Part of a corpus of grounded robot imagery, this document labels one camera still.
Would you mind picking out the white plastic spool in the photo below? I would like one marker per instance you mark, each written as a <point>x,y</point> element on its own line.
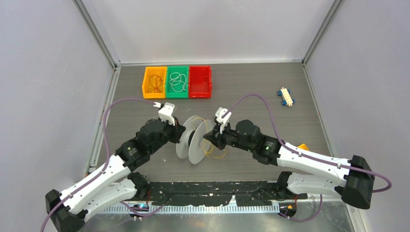
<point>192,144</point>

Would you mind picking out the white blue toy car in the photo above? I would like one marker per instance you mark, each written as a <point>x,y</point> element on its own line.
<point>287,100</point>

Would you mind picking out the green bin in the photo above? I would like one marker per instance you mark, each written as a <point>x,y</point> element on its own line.
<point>177,81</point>

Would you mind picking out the yellow bin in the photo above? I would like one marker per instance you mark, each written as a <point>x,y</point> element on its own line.
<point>153,85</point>

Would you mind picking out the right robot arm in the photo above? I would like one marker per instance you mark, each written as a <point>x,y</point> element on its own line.
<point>350,179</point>

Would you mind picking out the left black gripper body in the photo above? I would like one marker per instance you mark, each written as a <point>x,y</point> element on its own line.
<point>170,132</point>

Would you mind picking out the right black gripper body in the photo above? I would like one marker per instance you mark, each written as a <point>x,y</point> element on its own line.
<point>228,137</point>

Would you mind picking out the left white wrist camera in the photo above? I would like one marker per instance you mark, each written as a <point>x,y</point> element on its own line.
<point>166,113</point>

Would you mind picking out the red bin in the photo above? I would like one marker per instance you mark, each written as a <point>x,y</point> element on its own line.
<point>200,82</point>

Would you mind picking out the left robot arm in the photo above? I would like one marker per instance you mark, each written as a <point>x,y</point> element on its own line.
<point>114,181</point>

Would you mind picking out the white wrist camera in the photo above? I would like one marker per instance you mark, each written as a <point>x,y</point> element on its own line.
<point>222,118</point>
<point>166,113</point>

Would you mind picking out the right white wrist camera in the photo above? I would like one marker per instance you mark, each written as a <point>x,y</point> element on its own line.
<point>222,118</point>

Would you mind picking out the small yellow block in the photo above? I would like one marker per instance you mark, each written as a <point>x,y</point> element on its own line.
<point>304,147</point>

